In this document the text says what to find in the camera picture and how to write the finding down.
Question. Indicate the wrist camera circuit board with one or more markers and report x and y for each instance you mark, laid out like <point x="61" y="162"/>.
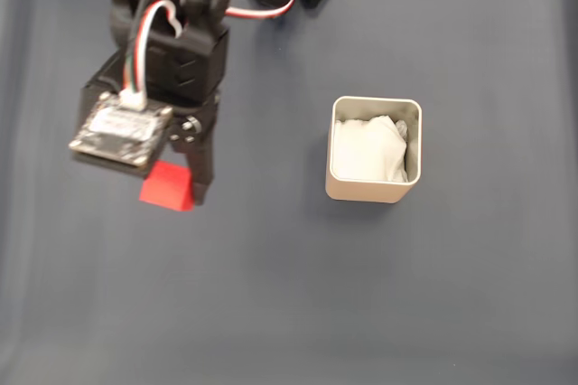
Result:
<point x="119" y="125"/>

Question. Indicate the white crumpled cloth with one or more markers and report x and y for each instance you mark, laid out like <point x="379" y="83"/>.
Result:
<point x="366" y="150"/>

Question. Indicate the beige square box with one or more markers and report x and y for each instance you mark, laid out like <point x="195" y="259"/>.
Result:
<point x="375" y="195"/>

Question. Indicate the red cube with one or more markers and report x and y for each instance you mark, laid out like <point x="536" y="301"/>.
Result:
<point x="167" y="186"/>

